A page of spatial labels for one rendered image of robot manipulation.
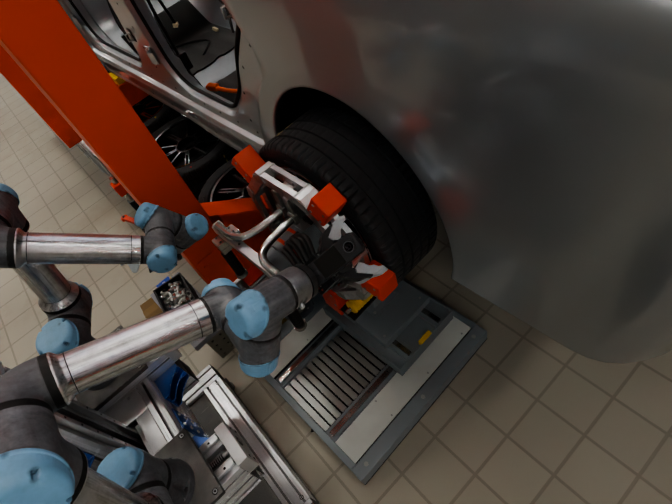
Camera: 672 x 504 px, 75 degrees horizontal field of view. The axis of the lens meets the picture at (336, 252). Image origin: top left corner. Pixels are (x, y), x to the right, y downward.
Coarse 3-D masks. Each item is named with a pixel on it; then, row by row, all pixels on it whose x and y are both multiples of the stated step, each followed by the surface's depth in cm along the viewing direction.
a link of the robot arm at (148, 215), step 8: (144, 208) 121; (152, 208) 122; (160, 208) 124; (136, 216) 123; (144, 216) 120; (152, 216) 121; (160, 216) 122; (168, 216) 124; (176, 216) 127; (136, 224) 122; (144, 224) 121; (152, 224) 119; (160, 224) 120; (168, 224) 121; (176, 224) 126; (176, 232) 127
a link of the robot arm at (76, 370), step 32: (224, 288) 89; (160, 320) 81; (192, 320) 83; (224, 320) 85; (64, 352) 75; (96, 352) 75; (128, 352) 77; (160, 352) 81; (0, 384) 67; (32, 384) 68; (64, 384) 71; (96, 384) 76
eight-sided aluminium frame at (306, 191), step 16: (256, 176) 137; (272, 176) 137; (288, 176) 131; (256, 192) 151; (288, 192) 127; (304, 192) 125; (272, 208) 166; (304, 208) 124; (272, 224) 169; (320, 224) 125; (336, 288) 164; (352, 288) 151
